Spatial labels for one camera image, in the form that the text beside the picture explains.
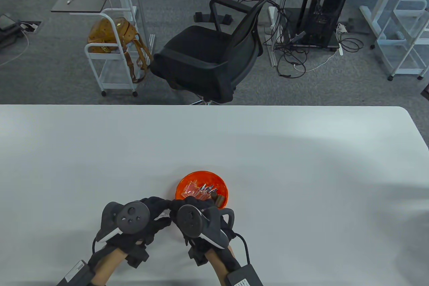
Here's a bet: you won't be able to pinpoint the orange plastic bowl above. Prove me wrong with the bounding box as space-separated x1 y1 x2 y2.
175 171 229 211

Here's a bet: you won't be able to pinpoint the brown leather bag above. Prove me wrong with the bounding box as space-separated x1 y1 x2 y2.
88 17 153 84

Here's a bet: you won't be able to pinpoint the white metal cart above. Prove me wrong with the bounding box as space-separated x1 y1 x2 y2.
84 7 139 97

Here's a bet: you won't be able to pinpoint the dark grey hand controller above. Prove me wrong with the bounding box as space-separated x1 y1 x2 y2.
96 201 150 243
176 204 236 250

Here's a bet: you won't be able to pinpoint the person's right forearm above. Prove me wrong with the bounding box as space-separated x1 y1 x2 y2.
204 247 237 286

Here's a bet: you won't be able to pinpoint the dark top side table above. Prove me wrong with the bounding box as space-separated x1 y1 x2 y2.
51 0 138 32

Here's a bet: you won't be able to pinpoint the white metal trolley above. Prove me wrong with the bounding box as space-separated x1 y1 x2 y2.
374 0 429 81

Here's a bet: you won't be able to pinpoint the person's right hand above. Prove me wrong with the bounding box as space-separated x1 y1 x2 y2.
170 196 237 266

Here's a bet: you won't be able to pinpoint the black computer tower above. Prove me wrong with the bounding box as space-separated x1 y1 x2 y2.
307 0 353 47

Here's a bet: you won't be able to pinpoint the floor socket box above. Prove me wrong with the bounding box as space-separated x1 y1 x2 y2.
18 20 43 34

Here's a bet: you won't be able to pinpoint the black devices on floor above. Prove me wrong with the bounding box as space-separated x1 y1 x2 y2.
0 13 21 50

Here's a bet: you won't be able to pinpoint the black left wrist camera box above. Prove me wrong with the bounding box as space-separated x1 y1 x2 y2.
57 260 94 286

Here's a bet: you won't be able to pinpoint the white desk leg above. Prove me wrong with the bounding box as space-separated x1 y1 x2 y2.
267 0 294 67

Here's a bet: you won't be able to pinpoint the black office chair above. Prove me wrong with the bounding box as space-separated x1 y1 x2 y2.
149 0 291 105

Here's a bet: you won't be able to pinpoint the person's left forearm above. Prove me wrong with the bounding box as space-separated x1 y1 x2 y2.
92 249 128 286

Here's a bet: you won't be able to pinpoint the dark grey right hand controller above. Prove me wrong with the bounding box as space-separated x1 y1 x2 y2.
176 204 236 250

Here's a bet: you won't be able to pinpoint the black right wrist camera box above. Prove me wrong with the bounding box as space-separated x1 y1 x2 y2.
226 264 263 286

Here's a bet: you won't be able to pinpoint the bundle of black floor cables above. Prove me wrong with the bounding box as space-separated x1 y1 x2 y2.
263 4 365 78

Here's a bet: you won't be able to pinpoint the black right glove cable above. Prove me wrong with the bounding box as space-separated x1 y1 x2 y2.
231 232 250 265

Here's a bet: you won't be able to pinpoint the person's left hand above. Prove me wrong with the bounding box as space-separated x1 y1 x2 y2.
97 196 173 269

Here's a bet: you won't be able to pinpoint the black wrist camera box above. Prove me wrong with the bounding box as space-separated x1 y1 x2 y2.
226 264 263 286
57 260 94 286

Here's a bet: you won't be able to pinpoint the white rack right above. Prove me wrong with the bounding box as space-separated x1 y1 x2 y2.
359 0 414 50

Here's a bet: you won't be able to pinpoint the dark grey left hand controller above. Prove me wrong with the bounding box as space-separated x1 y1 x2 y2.
96 201 150 243

